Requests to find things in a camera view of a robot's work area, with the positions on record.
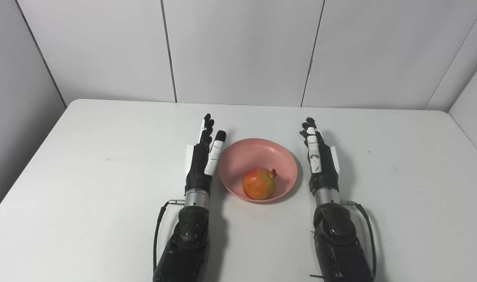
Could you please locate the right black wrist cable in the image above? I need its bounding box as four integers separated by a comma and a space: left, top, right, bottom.
340, 200, 378, 277

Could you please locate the pink round plate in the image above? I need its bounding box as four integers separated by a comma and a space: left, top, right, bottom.
217, 137, 298, 204

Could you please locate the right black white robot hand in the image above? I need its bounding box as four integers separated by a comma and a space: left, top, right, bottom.
299, 117, 340, 196

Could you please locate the red yellow pomegranate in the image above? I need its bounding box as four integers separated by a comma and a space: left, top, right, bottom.
242, 166, 278, 201

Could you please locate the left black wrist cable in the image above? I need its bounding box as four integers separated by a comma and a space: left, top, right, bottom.
152, 199, 186, 273

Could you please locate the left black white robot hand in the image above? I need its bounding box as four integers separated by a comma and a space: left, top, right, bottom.
184, 113, 227, 196

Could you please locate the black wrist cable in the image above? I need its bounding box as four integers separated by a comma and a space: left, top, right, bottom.
340, 200, 378, 277
152, 199, 186, 273

